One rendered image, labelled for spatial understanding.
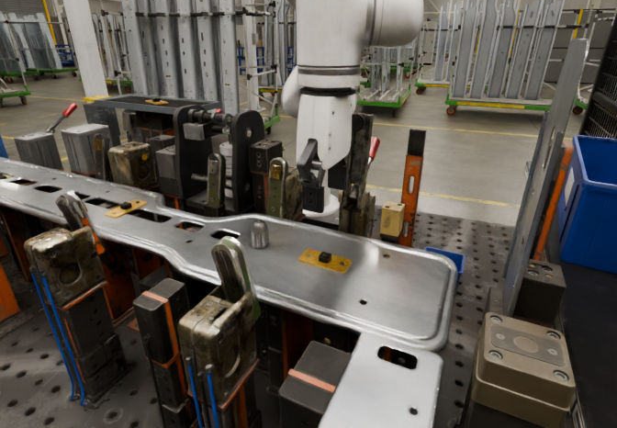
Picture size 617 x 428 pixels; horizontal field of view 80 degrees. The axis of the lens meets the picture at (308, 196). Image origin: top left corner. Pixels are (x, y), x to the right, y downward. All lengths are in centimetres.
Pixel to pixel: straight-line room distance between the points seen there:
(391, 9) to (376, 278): 37
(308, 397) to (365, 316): 13
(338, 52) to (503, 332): 36
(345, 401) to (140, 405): 52
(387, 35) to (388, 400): 41
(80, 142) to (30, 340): 49
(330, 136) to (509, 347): 31
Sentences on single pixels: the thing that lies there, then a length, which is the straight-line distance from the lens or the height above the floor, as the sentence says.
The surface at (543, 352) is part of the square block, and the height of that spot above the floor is 106.
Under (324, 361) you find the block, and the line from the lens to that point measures 49.
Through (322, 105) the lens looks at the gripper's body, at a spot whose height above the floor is 126.
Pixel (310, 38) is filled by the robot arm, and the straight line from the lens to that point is 48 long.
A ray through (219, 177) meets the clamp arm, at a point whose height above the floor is 105.
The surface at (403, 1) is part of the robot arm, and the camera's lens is 49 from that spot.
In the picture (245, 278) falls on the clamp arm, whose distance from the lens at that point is 48.
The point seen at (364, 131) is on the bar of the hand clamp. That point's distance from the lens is 68.
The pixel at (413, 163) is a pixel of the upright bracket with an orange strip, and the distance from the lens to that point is 66.
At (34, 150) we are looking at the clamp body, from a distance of 140.
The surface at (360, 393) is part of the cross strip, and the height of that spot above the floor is 100.
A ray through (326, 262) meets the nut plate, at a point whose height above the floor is 100.
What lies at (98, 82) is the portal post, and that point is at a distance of 464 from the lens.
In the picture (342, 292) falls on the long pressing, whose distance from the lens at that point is 55.
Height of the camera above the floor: 134
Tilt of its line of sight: 24 degrees down
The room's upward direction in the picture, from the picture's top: straight up
